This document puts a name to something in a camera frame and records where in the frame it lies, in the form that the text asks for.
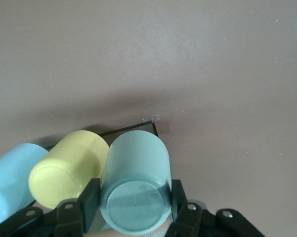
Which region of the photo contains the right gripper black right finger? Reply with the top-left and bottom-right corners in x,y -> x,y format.
166,179 -> 266,237

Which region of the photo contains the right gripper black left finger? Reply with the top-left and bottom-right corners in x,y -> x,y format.
0,177 -> 101,237

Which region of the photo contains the pale green plastic cup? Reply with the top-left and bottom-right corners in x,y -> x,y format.
98,130 -> 172,235

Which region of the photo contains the light blue plastic cup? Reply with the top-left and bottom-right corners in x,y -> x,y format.
0,143 -> 50,229

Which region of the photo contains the yellow plastic cup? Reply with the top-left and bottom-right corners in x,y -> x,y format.
28,130 -> 111,209

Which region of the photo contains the clear tape piece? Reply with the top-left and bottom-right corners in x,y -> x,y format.
141,114 -> 161,123

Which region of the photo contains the black wire cup rack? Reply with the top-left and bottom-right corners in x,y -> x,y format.
27,119 -> 159,210

